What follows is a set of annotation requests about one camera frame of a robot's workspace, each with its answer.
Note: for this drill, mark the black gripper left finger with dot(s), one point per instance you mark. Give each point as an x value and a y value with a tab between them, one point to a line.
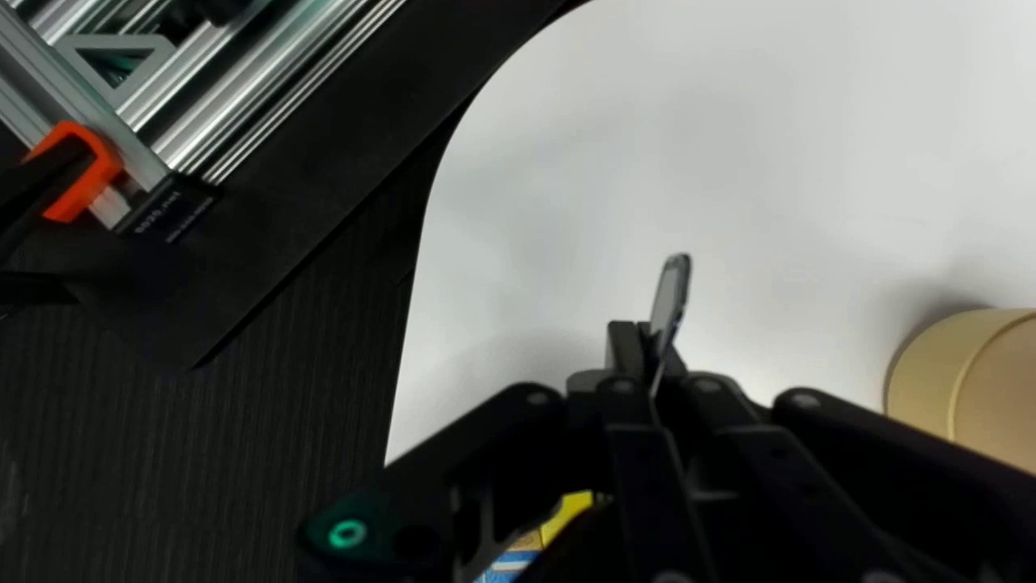
486	475

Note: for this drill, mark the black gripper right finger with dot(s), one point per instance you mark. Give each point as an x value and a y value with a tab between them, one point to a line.
863	496

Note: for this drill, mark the beige insulated water bottle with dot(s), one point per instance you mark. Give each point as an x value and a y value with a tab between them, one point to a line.
973	378

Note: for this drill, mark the aluminium rail frame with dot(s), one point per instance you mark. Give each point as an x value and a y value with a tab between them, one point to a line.
216	87

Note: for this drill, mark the light blue toy block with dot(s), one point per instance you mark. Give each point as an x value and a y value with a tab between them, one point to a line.
516	566

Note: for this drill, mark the yellow toy block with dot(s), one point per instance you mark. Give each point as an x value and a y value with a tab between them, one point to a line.
571	510

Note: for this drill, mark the orange plastic clip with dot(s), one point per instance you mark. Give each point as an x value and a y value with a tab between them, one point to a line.
83	146

